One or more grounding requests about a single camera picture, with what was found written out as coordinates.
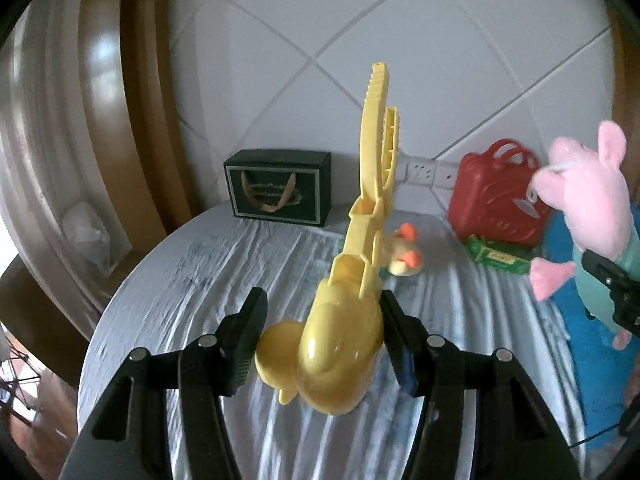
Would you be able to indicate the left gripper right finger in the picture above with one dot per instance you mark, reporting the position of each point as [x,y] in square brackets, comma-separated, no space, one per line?
[482,416]

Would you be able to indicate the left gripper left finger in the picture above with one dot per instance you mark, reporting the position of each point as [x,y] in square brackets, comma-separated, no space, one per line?
[156,401]

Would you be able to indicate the teal dress pig plush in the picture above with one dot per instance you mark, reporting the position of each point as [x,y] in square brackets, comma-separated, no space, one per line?
[589,189]

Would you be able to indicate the yellow duck snowball clamp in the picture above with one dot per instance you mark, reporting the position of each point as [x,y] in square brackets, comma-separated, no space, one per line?
[330,359]

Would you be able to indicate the blue foldable storage box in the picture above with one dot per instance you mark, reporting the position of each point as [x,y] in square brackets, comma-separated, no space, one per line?
[601,371]

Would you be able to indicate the green packet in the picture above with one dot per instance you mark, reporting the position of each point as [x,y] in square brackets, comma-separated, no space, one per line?
[499,255]

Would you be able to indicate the red plastic toy case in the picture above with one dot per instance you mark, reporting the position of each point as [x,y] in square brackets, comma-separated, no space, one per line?
[489,198]

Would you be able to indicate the yellow plush toy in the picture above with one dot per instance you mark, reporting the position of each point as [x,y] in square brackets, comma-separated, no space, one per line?
[401,255]

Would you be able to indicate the wooden frosted glass door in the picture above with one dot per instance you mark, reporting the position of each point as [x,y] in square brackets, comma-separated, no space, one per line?
[93,171]

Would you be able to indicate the dark green gift box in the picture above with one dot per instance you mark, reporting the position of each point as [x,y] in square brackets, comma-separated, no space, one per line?
[274,184]

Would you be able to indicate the white wall power strip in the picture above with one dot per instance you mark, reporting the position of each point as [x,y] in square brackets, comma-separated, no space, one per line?
[432,173]

